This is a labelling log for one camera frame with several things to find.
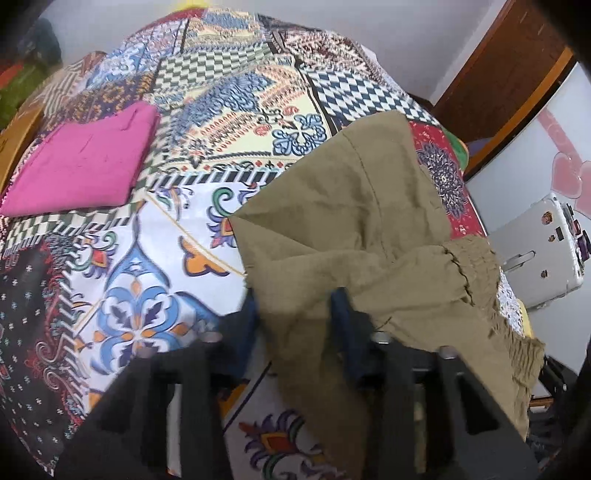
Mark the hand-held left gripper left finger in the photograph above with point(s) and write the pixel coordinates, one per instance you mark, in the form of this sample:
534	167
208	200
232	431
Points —
242	332

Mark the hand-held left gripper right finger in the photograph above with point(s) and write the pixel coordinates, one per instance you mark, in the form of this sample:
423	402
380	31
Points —
347	327

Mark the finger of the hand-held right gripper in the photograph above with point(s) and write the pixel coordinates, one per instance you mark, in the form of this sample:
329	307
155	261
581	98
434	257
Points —
551	376

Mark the khaki pants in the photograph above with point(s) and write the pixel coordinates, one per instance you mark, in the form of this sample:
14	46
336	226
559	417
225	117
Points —
369	230

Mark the patchwork bed quilt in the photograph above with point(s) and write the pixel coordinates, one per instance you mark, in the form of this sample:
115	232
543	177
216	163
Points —
184	258

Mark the white suitcase with stickers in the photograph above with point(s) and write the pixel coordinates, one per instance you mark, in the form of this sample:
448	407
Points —
540	258

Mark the folded pink garment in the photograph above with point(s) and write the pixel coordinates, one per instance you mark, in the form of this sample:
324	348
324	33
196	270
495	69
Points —
83	161

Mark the wooden door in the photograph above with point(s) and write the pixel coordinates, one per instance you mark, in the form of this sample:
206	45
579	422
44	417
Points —
503	78

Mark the striped floral bed sheet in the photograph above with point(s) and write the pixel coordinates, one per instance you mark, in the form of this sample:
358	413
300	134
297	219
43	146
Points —
76	78

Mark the pile of clothes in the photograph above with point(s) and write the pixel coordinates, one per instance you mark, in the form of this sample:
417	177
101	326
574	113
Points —
46	39

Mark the pink heart wall sticker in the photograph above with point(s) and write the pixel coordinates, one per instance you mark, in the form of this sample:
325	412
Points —
565	166

